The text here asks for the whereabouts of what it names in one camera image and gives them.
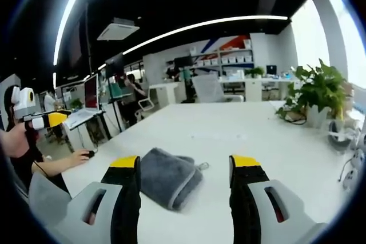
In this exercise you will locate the grey towel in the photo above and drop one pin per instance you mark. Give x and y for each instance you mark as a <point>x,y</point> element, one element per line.
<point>168,175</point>

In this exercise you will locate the open laptop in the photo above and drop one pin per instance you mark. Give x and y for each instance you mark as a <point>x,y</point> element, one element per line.
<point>91,95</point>

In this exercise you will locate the person's left hand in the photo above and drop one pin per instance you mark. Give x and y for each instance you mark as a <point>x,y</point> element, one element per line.
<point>14,141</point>

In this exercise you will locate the black computer mouse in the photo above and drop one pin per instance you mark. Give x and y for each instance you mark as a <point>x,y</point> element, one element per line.
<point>89,154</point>

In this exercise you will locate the grey chair back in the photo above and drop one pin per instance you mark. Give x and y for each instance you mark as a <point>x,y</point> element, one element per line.
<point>48,198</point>

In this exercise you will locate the ceiling light strip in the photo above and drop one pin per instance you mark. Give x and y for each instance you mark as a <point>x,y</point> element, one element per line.
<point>206,24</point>
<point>67,18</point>

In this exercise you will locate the ceiling air conditioner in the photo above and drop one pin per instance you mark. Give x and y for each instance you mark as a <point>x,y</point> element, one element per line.
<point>117,29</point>

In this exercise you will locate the white headset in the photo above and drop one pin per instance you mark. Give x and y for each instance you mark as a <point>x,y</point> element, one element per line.
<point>340,138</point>

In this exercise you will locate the white mesh office chair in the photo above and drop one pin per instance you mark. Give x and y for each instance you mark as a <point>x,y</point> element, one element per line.
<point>207,88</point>

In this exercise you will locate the small potted plant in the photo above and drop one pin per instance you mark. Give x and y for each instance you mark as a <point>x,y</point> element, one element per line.
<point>254,72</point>

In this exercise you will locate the green potted plant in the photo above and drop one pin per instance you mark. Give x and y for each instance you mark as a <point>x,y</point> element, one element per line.
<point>320,89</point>

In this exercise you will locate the black monitor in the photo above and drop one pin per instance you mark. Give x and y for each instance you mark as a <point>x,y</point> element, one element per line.
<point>183,61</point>

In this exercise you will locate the shelf with white boxes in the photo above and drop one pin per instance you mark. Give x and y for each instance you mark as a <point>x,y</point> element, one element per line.
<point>228,58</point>

